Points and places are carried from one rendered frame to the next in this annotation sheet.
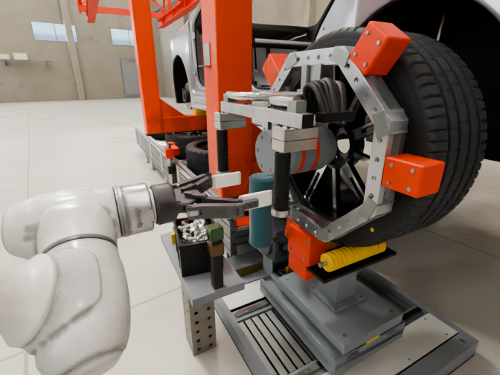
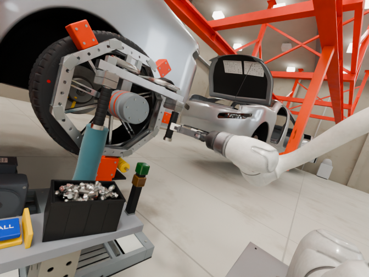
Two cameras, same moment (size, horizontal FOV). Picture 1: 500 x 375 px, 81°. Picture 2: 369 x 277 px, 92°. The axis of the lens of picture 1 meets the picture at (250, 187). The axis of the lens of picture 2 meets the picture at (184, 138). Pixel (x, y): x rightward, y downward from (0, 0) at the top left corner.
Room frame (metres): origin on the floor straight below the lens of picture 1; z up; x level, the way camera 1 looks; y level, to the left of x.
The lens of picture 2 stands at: (0.84, 0.78, 0.87)
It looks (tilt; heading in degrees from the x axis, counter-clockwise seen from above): 6 degrees down; 250
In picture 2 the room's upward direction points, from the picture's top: 17 degrees clockwise
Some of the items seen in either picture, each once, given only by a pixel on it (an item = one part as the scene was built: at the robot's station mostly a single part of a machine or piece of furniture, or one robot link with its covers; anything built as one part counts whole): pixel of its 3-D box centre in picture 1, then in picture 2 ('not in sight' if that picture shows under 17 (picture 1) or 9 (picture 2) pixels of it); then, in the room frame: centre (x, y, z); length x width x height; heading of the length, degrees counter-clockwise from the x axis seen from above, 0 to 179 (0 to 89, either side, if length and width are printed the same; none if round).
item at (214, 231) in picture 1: (214, 232); (142, 168); (0.73, 0.10, 0.64); 0.04 x 0.04 x 0.04; 28
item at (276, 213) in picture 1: (281, 182); (171, 125); (0.62, -0.07, 0.83); 0.04 x 0.04 x 0.16
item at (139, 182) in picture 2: (215, 247); (139, 180); (0.73, 0.10, 0.59); 0.04 x 0.04 x 0.04; 28
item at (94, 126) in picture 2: (222, 151); (102, 107); (0.92, 0.09, 0.83); 0.04 x 0.04 x 0.16
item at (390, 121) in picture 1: (314, 146); (119, 104); (0.88, -0.20, 0.85); 0.54 x 0.07 x 0.54; 28
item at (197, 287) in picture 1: (196, 258); (73, 227); (0.90, 0.19, 0.44); 0.43 x 0.17 x 0.03; 28
